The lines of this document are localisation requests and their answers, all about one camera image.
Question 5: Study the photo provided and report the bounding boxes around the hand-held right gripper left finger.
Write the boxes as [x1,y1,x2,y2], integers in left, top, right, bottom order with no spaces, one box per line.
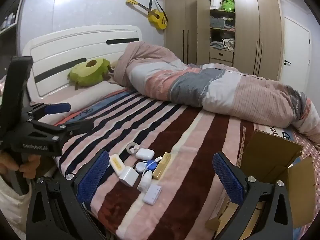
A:
[25,149,111,240]

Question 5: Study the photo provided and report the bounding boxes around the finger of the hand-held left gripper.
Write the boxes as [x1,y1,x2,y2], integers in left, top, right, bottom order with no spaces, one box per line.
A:
[30,119,95,143]
[24,102,71,121]

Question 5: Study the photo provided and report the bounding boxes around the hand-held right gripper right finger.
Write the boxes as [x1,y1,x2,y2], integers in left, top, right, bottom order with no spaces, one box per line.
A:
[212,151,293,240]

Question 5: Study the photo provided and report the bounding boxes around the person's left hand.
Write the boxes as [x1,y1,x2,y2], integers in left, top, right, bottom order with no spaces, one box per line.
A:
[0,151,42,180]

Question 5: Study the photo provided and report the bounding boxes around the white box yellow label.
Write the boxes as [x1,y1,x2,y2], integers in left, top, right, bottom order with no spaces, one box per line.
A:
[109,154,126,176]

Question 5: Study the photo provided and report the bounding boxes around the white charger cube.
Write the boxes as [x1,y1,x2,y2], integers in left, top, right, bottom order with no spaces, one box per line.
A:
[118,166,139,188]

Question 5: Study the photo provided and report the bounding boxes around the pale pink pillow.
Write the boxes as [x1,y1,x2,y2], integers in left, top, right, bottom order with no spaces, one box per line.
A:
[46,81,132,121]

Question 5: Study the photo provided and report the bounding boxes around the striped pink brown blanket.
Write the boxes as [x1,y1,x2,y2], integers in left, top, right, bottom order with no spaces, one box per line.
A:
[54,89,256,240]

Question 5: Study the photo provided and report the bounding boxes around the white round lens case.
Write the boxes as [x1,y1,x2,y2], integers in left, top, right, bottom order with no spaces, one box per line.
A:
[135,162,149,173]

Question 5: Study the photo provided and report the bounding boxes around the green avocado plush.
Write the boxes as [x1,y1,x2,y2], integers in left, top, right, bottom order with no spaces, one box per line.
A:
[67,58,114,91]

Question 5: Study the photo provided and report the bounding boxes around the brown cardboard box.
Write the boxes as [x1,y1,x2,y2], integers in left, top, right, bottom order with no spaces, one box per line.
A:
[205,127,317,240]

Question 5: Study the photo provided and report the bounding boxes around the white dropper bottle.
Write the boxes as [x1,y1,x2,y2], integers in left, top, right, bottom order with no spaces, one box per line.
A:
[137,170,153,193]

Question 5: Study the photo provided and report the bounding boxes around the white earbuds case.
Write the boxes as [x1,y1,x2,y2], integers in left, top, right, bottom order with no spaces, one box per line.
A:
[135,148,154,159]

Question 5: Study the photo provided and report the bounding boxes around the white bed headboard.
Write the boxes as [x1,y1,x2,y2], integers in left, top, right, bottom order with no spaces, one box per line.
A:
[22,25,143,103]

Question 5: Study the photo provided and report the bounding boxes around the white card reader hub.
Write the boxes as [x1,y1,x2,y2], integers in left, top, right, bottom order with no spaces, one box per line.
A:
[143,184,162,206]

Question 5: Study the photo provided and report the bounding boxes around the gold power bank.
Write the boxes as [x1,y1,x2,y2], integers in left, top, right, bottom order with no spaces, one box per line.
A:
[152,152,172,180]

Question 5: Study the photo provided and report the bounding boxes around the pink grey patchwork duvet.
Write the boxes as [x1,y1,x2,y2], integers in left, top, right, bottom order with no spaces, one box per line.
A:
[113,41,320,145]

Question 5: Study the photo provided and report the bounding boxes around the beige wardrobe drawer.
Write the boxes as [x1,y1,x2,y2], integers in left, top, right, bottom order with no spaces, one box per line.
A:
[209,48,234,63]

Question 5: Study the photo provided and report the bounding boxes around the yellow guitar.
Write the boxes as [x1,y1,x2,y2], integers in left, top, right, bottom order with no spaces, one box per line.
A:
[125,0,168,30]

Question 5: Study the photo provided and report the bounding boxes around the pile of light clothes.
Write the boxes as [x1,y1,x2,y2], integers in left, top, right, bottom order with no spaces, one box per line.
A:
[210,38,235,51]

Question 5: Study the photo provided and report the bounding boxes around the white door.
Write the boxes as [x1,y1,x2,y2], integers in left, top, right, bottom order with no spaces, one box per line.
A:
[281,16,312,93]

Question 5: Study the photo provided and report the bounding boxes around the beige wooden wardrobe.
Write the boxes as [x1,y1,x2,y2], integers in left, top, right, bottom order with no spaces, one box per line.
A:
[163,0,286,82]

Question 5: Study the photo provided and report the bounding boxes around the grey folded clothes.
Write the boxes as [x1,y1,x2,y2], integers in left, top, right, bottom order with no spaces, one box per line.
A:
[210,17,235,29]

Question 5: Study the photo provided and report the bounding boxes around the green bag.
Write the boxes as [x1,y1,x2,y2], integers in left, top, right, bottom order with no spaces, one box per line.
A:
[222,0,235,12]

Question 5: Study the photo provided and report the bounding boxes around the grey tape ring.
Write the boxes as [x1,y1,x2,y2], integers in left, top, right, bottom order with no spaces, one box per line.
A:
[126,142,139,156]

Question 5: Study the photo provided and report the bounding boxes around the white blue cable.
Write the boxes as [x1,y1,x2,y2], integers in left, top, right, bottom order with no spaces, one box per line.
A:
[146,156,163,172]

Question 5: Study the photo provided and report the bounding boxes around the dark wall shelf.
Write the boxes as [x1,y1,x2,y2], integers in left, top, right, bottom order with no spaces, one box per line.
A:
[0,0,24,56]

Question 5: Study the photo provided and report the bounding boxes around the black guitar strap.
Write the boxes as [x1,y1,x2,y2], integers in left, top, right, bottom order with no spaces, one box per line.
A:
[149,0,167,20]

